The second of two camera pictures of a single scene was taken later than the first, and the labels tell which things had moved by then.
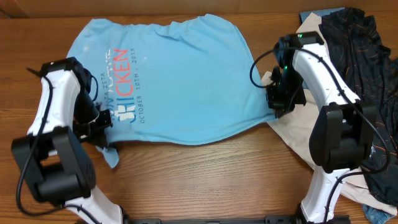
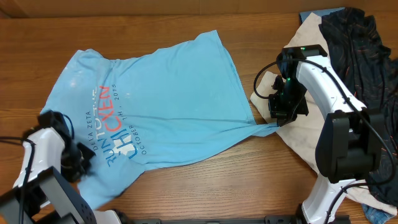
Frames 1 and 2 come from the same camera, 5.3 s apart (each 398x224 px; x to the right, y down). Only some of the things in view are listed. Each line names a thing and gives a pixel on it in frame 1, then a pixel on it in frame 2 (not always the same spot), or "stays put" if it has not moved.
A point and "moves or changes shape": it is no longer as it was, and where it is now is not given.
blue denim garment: (377, 216) stays put
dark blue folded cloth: (303, 15) stays put
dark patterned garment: (372, 70) stays put
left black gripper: (97, 135) -> (87, 154)
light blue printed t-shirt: (166, 79) moves or changes shape
